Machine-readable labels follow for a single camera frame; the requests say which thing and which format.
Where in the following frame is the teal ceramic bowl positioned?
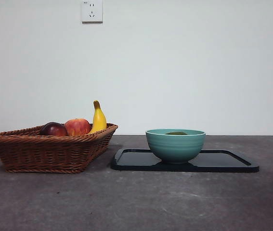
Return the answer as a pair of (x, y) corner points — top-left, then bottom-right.
(145, 128), (206, 165)

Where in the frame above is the yellow banana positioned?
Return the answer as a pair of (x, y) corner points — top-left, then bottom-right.
(88, 100), (107, 134)

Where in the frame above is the red yellow apple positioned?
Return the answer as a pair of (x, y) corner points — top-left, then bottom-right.
(64, 117), (91, 136)

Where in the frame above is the dark red plum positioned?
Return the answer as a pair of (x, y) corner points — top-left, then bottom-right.
(39, 122), (68, 136)

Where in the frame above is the black rectangular tray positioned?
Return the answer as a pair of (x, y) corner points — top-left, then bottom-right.
(110, 148), (260, 173)

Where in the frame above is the brown wicker basket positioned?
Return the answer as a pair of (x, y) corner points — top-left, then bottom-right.
(0, 123), (118, 174)

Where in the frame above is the white wall socket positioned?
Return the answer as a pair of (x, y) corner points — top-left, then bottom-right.
(81, 0), (103, 24)

